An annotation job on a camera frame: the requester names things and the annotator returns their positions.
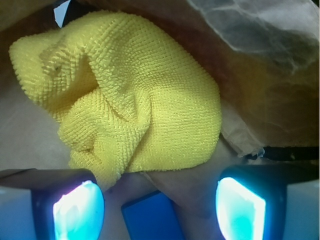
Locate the yellow microfibre cloth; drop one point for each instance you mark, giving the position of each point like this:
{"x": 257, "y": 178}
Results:
{"x": 127, "y": 97}

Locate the blue rectangular block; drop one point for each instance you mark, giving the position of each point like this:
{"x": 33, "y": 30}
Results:
{"x": 152, "y": 217}

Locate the brown paper bag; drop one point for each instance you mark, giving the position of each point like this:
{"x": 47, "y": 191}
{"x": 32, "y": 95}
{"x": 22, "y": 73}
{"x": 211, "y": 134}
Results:
{"x": 263, "y": 55}

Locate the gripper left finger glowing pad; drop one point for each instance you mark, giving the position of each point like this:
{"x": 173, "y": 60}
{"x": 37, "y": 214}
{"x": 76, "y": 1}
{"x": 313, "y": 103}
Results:
{"x": 50, "y": 204}

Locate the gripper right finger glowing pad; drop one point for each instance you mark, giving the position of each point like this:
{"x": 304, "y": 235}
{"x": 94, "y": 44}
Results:
{"x": 269, "y": 202}

